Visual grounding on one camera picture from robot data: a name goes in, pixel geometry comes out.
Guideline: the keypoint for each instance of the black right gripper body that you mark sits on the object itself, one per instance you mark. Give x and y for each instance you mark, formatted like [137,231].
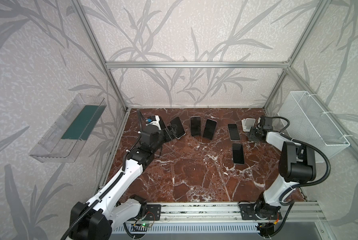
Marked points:
[255,132]

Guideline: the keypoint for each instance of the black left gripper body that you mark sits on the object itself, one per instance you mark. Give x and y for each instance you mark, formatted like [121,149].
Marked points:
[166,132]

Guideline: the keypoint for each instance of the black phone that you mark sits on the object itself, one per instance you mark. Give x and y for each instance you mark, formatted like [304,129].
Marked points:
[238,154]
[179,131]

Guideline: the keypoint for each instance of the white front phone stand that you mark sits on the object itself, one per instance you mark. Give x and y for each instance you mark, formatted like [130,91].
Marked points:
[248,124]

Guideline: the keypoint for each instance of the white-edged phone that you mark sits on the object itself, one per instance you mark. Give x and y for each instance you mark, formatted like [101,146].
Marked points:
[234,132]

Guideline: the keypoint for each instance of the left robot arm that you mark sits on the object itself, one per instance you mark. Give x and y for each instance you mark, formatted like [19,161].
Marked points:
[100,215]

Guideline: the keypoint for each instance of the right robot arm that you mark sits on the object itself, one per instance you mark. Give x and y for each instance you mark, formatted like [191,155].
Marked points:
[297,165]

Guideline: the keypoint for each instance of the green circuit board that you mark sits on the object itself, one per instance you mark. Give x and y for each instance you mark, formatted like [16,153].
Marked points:
[141,227]

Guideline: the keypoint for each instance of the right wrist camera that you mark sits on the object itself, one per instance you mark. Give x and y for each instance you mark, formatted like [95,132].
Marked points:
[266,123]

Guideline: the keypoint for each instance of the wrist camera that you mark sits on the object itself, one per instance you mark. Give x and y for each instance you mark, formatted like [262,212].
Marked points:
[153,120]
[266,123]

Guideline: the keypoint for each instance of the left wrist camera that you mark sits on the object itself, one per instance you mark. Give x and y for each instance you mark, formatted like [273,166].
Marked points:
[153,120]

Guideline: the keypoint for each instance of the white wire mesh basket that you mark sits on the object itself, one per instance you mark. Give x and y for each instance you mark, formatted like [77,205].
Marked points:
[311,124]

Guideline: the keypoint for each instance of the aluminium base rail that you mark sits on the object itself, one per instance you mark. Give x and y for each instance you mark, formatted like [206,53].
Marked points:
[206,212]

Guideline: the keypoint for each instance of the clear plastic wall tray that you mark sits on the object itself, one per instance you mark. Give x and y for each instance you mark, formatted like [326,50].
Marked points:
[65,139]

